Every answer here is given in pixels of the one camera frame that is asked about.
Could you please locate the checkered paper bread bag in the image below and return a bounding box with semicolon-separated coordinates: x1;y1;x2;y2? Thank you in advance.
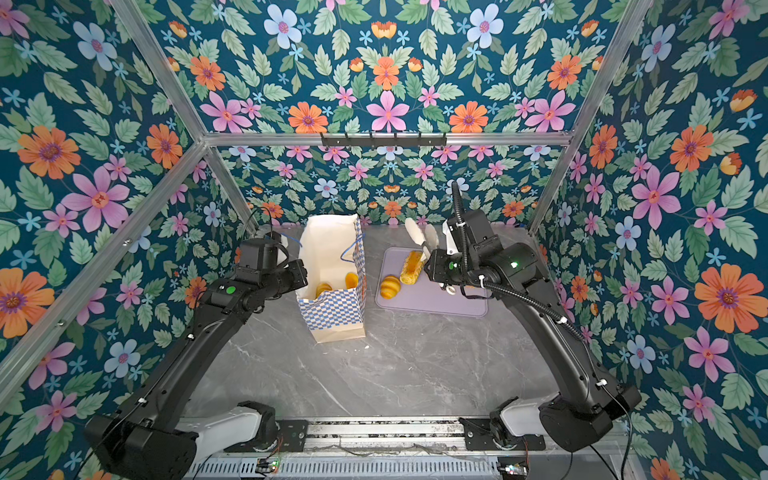
277;214;367;344

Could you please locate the long narrow striped bread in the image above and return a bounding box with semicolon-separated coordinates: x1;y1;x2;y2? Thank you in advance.
316;283;333;298

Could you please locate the white perforated cable duct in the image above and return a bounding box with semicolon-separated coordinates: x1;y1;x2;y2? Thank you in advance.
185;456;501;479

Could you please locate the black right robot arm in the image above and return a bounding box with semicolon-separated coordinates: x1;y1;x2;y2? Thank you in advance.
425;184;641;453

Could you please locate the yellow orange mango bread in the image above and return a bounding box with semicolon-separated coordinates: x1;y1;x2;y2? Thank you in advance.
345;272;359;289

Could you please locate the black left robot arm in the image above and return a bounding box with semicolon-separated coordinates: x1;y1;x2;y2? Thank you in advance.
84;232;307;479

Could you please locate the black hook rail bracket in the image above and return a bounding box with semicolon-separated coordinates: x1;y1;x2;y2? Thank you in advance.
320;133;448;148

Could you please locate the lavender plastic tray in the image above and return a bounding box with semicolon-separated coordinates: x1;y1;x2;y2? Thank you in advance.
375;247;488;318

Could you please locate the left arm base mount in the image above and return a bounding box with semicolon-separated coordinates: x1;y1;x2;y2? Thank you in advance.
226;401;309;453

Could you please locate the small round striped bun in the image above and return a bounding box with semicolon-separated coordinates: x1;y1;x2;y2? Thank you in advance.
379;275;402;300

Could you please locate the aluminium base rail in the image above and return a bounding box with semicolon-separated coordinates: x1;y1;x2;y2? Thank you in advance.
140;415;637;460

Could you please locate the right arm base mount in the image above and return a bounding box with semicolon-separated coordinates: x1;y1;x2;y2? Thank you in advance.
459;396;546;452

